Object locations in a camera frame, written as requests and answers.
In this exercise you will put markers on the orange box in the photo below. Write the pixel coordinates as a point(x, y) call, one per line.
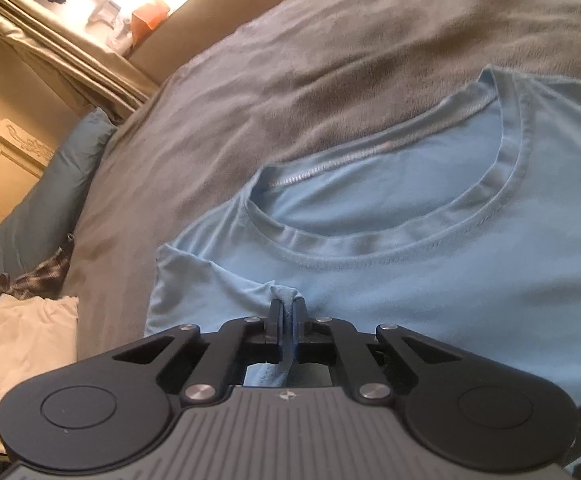
point(148, 16)

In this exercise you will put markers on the ornate cream headboard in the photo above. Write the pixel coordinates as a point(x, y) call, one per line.
point(10, 140)

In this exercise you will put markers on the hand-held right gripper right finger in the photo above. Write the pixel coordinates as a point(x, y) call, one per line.
point(301, 330)

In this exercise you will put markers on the beige curtain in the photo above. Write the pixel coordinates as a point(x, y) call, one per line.
point(70, 45)

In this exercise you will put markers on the plaid cloth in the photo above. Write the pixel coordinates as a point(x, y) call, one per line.
point(35, 277)

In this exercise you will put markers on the light blue t-shirt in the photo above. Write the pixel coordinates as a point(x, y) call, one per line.
point(420, 300)

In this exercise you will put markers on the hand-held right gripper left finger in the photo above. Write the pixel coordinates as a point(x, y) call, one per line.
point(274, 327)

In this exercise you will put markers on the cream folded garment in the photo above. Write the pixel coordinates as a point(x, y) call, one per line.
point(20, 360)

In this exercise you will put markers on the teal pillow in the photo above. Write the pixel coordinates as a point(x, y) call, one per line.
point(45, 195)

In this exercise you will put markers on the grey blanket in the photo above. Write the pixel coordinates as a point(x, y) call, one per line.
point(320, 60)

